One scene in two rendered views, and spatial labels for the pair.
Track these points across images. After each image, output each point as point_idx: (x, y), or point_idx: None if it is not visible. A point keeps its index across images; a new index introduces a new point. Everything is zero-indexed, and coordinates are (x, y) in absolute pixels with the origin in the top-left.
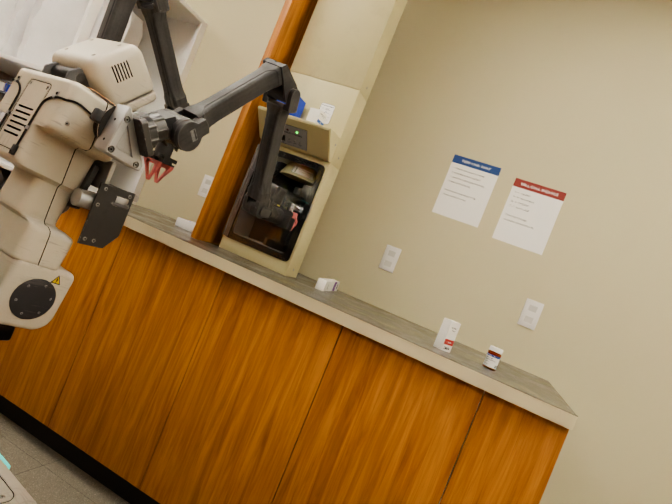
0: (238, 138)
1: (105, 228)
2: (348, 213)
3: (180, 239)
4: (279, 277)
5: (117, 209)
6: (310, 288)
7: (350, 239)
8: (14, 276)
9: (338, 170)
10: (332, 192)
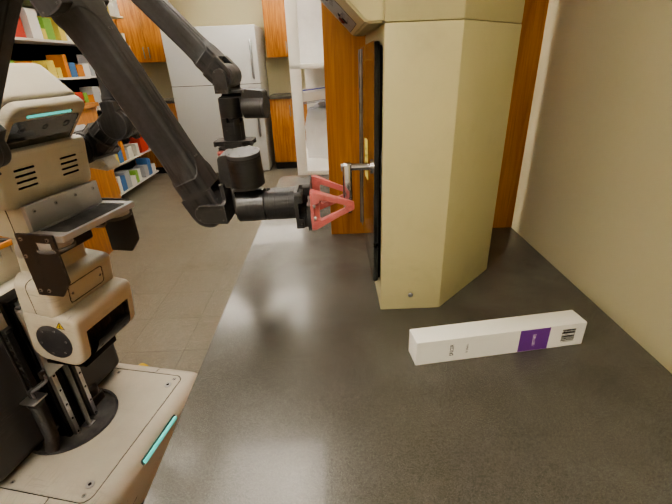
0: (328, 59)
1: (51, 277)
2: (666, 105)
3: (249, 251)
4: (305, 326)
5: (46, 256)
6: (358, 359)
7: (671, 186)
8: (28, 324)
9: (459, 21)
10: (627, 57)
